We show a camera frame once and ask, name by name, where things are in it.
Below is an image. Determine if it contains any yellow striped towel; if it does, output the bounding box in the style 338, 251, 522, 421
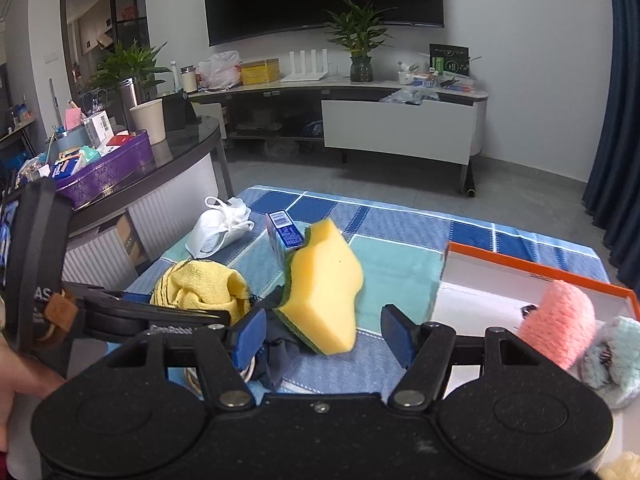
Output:
151, 260, 250, 324

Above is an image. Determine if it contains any dark grey sock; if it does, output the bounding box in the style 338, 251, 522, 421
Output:
252, 285, 314, 393

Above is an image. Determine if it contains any white face mask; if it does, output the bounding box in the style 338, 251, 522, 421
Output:
186, 196, 254, 259

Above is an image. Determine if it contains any yellow green sponge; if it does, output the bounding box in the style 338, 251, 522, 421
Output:
274, 218, 364, 356

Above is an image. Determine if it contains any blue tissue pack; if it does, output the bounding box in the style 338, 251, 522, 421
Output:
266, 210, 305, 269

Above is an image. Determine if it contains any pink fluffy slipper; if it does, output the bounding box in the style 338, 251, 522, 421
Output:
518, 281, 597, 370

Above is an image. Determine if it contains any light blue fluffy slipper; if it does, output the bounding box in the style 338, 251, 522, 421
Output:
578, 316, 639, 410

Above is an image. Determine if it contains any left human hand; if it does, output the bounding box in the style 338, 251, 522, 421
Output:
0, 338, 65, 453

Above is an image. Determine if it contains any round dark coffee table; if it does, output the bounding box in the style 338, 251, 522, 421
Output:
63, 116, 234, 289

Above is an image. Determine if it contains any orange white shoebox lid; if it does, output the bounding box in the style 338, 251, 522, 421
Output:
432, 243, 639, 336

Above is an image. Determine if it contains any blue checkered tablecloth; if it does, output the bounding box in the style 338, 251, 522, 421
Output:
124, 184, 612, 396

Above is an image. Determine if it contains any purple tray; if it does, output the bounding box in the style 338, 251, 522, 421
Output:
56, 130, 154, 209

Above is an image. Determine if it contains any white paper cup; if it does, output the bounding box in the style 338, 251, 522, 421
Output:
129, 99, 166, 145

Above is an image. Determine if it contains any white tv cabinet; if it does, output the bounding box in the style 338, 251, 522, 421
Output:
191, 77, 488, 196

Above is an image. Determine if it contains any green leafy plant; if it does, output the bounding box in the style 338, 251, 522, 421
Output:
88, 41, 171, 103

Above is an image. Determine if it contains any dark blue curtain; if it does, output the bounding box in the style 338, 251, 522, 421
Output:
582, 0, 639, 292

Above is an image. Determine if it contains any white plastic bag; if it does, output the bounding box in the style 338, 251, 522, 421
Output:
196, 50, 242, 90

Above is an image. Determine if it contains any yellow box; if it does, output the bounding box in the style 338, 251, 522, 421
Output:
241, 58, 280, 86

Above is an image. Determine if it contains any white wifi router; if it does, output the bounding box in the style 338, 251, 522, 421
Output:
281, 49, 329, 84

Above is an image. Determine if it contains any black green sign box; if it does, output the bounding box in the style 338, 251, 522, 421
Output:
428, 44, 470, 76

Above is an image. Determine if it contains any potted plant in vase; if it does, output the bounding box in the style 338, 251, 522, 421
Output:
326, 0, 390, 82

